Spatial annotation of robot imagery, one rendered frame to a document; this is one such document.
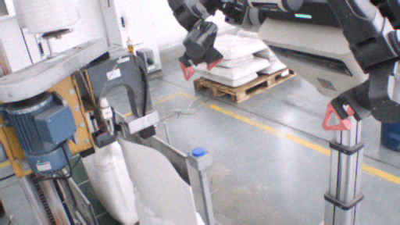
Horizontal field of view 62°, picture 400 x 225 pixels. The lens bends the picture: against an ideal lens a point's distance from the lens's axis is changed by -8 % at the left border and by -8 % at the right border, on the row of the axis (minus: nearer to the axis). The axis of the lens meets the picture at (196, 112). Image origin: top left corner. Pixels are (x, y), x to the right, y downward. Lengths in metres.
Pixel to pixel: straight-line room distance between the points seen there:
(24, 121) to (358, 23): 0.95
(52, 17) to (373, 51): 0.86
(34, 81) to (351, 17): 0.86
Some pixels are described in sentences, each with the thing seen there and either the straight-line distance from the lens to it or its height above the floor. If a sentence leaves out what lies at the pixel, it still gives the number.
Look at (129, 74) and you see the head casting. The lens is 1.45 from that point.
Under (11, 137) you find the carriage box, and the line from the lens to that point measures 1.38.
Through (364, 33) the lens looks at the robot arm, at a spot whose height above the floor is 1.51.
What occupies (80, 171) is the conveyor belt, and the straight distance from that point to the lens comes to 2.67.
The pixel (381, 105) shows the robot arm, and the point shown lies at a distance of 0.65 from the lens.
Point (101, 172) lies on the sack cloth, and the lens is 1.85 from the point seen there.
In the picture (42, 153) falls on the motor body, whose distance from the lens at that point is 1.21.
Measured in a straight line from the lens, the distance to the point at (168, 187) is 1.15.
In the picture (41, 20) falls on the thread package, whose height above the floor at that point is 1.57.
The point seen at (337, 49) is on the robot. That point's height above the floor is 1.39.
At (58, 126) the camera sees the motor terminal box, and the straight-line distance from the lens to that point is 1.12.
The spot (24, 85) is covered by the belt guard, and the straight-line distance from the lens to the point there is 1.11.
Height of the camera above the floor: 1.66
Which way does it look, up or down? 24 degrees down
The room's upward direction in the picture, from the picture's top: 9 degrees counter-clockwise
